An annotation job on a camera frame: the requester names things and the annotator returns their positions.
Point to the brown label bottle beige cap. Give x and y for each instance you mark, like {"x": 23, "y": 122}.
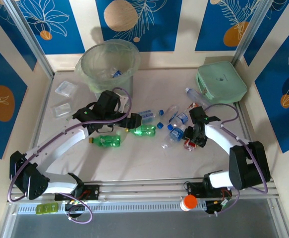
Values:
{"x": 192, "y": 106}

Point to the clear bottle pale blue cap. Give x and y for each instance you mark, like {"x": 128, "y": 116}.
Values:
{"x": 196, "y": 96}

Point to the clear bottle wave label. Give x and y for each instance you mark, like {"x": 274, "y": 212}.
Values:
{"x": 173, "y": 110}

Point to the white-cap blue-label water bottle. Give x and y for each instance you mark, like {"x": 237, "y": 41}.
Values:
{"x": 175, "y": 135}

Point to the blue label water bottle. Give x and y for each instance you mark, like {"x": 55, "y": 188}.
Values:
{"x": 116, "y": 73}

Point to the green Sprite bottle yellow cap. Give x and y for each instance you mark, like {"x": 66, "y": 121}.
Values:
{"x": 144, "y": 131}
{"x": 107, "y": 140}

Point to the soda water bottle blue cap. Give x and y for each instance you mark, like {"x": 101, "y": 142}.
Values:
{"x": 148, "y": 115}

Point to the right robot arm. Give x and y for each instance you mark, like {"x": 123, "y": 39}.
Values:
{"x": 248, "y": 166}

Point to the grey mesh waste bin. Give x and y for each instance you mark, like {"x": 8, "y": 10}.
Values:
{"x": 127, "y": 86}

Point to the green plastic bin liner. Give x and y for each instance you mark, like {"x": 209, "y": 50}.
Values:
{"x": 84, "y": 72}

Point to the mint green zip case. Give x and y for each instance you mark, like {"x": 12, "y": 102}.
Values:
{"x": 221, "y": 81}

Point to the clear plastic clamshell box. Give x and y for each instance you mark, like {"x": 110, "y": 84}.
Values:
{"x": 60, "y": 110}
{"x": 65, "y": 88}

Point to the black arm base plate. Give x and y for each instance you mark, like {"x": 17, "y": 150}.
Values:
{"x": 193, "y": 189}
{"x": 92, "y": 192}

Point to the aluminium mounting rail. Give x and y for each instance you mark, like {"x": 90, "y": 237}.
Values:
{"x": 146, "y": 188}

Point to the aluminium frame post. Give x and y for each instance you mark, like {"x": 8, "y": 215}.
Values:
{"x": 27, "y": 34}
{"x": 250, "y": 29}

